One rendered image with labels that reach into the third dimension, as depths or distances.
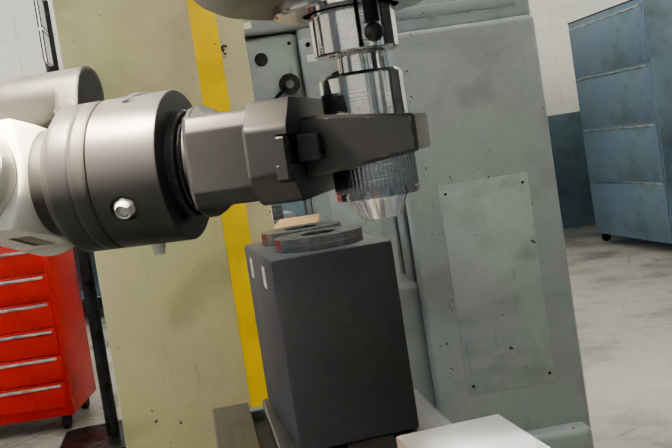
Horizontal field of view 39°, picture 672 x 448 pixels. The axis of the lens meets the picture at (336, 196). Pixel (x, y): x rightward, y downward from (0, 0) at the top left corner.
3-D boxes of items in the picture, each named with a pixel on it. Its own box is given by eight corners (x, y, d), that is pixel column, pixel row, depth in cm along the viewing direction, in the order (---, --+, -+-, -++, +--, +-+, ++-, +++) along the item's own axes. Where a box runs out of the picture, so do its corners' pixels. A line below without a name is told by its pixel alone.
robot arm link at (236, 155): (274, 59, 48) (56, 94, 50) (302, 249, 48) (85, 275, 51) (327, 70, 60) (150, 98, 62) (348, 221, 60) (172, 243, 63)
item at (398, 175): (407, 188, 56) (392, 88, 56) (430, 189, 52) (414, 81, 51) (330, 201, 55) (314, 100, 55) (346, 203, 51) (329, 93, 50)
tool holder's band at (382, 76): (392, 88, 56) (390, 71, 56) (414, 81, 51) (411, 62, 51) (314, 100, 55) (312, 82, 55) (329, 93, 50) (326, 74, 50)
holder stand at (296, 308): (299, 455, 90) (266, 247, 89) (267, 401, 112) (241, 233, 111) (420, 428, 93) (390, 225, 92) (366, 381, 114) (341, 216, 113)
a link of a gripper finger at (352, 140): (422, 161, 50) (309, 176, 52) (413, 101, 50) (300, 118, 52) (418, 162, 49) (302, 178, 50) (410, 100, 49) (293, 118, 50)
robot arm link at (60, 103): (88, 235, 51) (-97, 259, 54) (168, 259, 61) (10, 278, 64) (82, 36, 54) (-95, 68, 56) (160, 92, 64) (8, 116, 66)
